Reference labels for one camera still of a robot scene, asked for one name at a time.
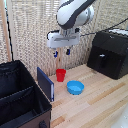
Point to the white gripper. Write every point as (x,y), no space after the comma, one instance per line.
(63,39)

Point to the cornflower blue bowl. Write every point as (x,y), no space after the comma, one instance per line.
(75,87)

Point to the red plastic cup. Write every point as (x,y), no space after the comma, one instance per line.
(60,75)

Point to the black fabric storage box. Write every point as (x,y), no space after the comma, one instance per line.
(20,96)

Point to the woven bamboo screen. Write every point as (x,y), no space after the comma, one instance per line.
(33,33)

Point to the dark blue book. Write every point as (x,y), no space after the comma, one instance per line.
(45,83)

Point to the black paper shredder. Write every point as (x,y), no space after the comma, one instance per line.
(110,55)

